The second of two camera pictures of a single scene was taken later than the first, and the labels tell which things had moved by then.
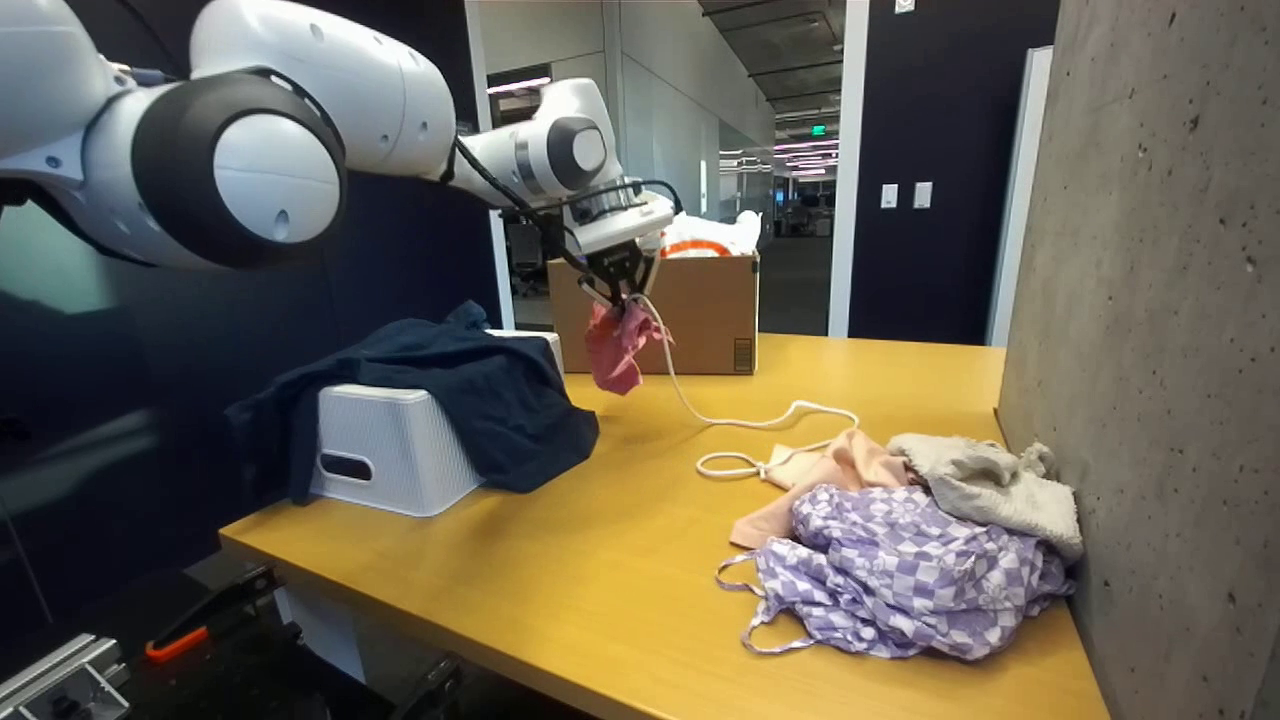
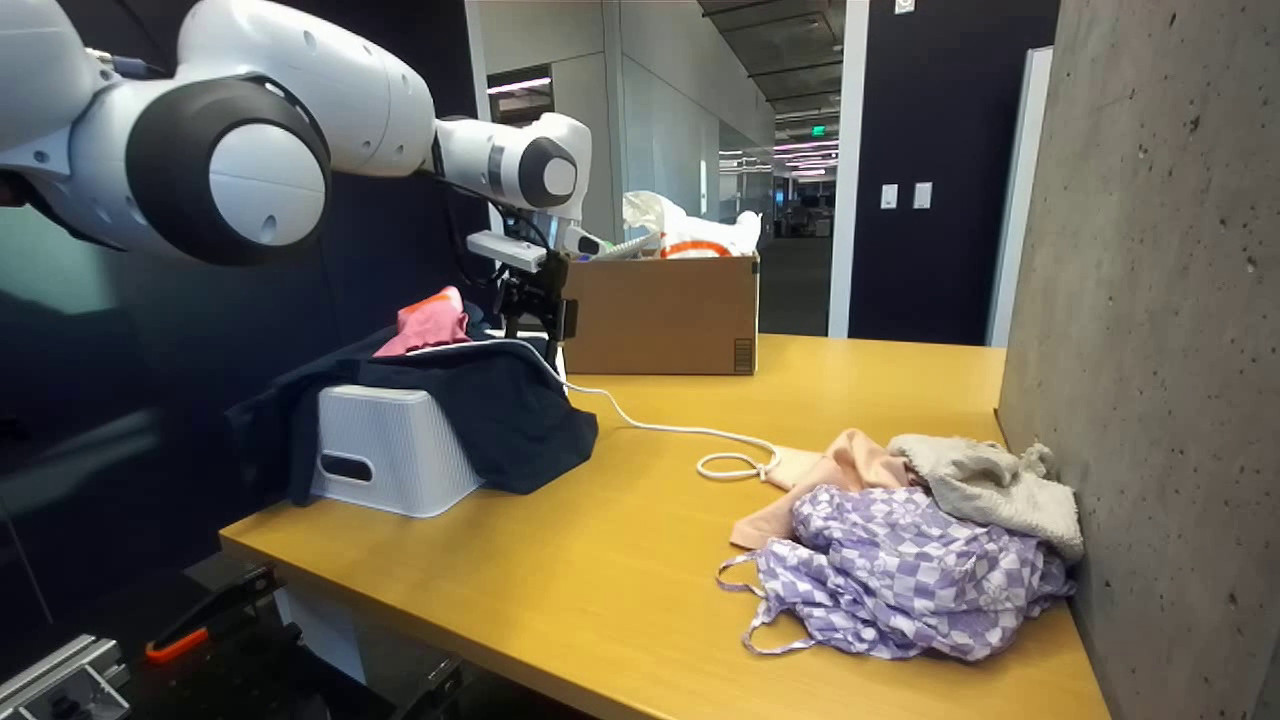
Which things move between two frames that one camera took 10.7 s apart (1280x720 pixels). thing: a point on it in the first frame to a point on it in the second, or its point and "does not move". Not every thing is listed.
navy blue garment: (509, 401) does not move
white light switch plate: (922, 194) does not move
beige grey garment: (993, 483) does not move
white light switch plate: (891, 194) does not move
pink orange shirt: (618, 341) to (427, 320)
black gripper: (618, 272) to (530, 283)
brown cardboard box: (705, 305) does not move
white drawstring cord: (731, 466) to (714, 466)
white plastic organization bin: (388, 447) does not move
